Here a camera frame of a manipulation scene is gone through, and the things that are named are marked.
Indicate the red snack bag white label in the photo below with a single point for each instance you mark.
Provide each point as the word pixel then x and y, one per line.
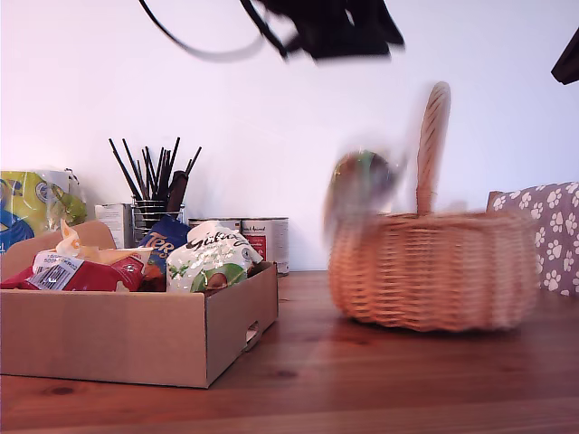
pixel 90 276

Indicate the blue snack bag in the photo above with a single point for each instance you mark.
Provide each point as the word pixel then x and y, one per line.
pixel 158 239

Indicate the pale yellow snack bag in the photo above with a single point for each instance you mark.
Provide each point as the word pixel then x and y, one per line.
pixel 68 239

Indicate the brown cardboard box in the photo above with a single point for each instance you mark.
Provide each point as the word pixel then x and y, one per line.
pixel 113 334

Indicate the white green Easter egg bag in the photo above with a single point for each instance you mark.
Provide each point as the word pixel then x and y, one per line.
pixel 357 176
pixel 212 246

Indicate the tin can red label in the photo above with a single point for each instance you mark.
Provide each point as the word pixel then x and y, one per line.
pixel 273 244

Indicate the white carton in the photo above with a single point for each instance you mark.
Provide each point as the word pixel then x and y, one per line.
pixel 111 221

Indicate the thin black stick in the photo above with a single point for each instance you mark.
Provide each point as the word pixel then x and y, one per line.
pixel 159 172
pixel 149 172
pixel 193 159
pixel 125 169
pixel 170 166
pixel 135 169

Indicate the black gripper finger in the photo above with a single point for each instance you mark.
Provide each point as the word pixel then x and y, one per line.
pixel 344 40
pixel 388 27
pixel 569 68

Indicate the yellow green printed plastic bag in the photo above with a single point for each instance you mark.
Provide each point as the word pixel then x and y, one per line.
pixel 27 203

